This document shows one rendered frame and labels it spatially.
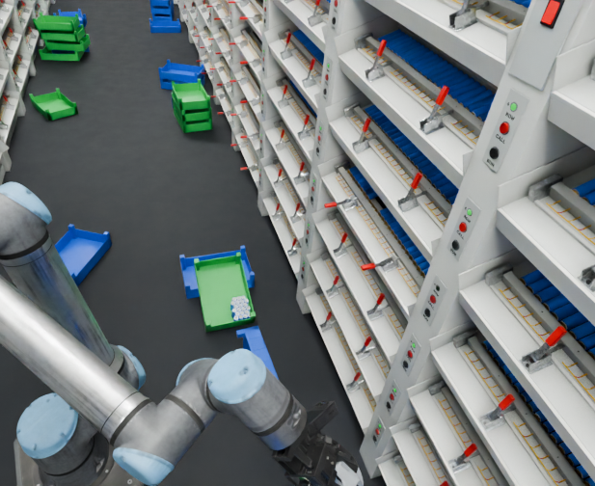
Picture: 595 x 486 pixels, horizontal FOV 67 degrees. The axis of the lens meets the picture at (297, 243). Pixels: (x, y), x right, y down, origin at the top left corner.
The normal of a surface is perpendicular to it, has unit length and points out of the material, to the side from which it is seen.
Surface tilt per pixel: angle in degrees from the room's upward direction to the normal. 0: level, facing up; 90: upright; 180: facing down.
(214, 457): 0
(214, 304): 19
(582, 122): 112
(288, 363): 0
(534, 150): 90
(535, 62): 90
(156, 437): 14
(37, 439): 8
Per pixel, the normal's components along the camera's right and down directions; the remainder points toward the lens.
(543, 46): -0.95, 0.14
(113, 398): 0.25, -0.62
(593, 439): -0.28, -0.64
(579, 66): 0.30, 0.65
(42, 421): 0.00, -0.67
